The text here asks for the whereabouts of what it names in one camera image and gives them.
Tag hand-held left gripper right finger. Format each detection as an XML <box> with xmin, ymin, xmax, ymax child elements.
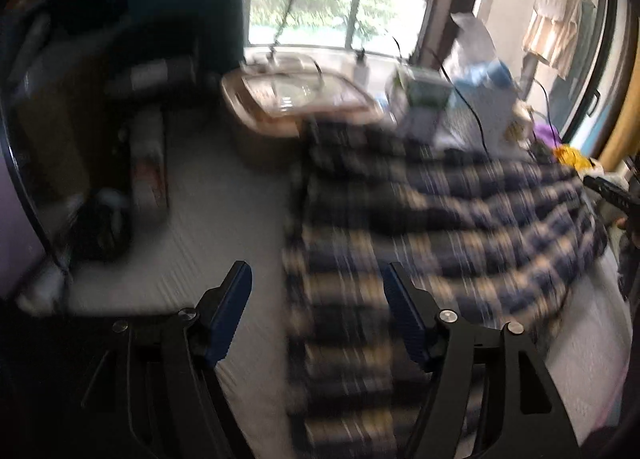
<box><xmin>382</xmin><ymin>261</ymin><xmax>583</xmax><ymax>459</ymax></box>

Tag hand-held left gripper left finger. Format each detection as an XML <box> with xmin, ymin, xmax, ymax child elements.
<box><xmin>82</xmin><ymin>261</ymin><xmax>253</xmax><ymax>459</ymax></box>

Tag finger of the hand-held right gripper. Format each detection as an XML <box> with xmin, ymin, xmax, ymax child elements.
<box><xmin>582</xmin><ymin>175</ymin><xmax>636</xmax><ymax>214</ymax></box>

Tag blue plaid pants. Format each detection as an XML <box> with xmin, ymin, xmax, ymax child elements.
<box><xmin>280</xmin><ymin>116</ymin><xmax>608</xmax><ymax>459</ymax></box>

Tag yellow soft toy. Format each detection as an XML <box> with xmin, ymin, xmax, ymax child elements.
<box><xmin>552</xmin><ymin>145</ymin><xmax>598</xmax><ymax>170</ymax></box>

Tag purple cloth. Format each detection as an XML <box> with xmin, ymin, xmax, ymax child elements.
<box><xmin>532</xmin><ymin>121</ymin><xmax>563</xmax><ymax>150</ymax></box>

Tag white perforated plastic basket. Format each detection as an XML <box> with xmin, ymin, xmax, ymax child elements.
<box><xmin>440</xmin><ymin>81</ymin><xmax>521</xmax><ymax>160</ymax></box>

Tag blue cloth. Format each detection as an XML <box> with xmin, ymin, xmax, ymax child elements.
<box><xmin>460</xmin><ymin>61</ymin><xmax>513</xmax><ymax>90</ymax></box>

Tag dark bottle with orange label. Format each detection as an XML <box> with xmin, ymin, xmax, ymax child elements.
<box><xmin>129</xmin><ymin>111</ymin><xmax>171</xmax><ymax>217</ymax></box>

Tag hanging beige clothes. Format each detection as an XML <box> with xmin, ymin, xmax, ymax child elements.
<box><xmin>522</xmin><ymin>0</ymin><xmax>583</xmax><ymax>80</ymax></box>

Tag beige lidded cooking pot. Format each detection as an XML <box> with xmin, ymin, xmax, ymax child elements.
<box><xmin>221</xmin><ymin>70</ymin><xmax>386</xmax><ymax>172</ymax></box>

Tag white plastic bag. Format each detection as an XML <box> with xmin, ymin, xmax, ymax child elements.
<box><xmin>445</xmin><ymin>13</ymin><xmax>501</xmax><ymax>80</ymax></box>

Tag white green milk carton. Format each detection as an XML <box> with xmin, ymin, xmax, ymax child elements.
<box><xmin>387</xmin><ymin>64</ymin><xmax>453</xmax><ymax>140</ymax></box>

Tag dark grey cylinder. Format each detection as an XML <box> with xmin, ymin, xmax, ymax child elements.
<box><xmin>106</xmin><ymin>58</ymin><xmax>197</xmax><ymax>96</ymax></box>

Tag white power bank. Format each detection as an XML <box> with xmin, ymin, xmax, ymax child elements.
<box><xmin>352</xmin><ymin>51</ymin><xmax>371</xmax><ymax>84</ymax></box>

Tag black adapter with cables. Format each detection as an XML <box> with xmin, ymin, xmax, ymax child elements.
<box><xmin>74</xmin><ymin>189</ymin><xmax>135</xmax><ymax>261</ymax></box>

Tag long black cable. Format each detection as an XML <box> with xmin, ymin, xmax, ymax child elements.
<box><xmin>432</xmin><ymin>51</ymin><xmax>490</xmax><ymax>156</ymax></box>

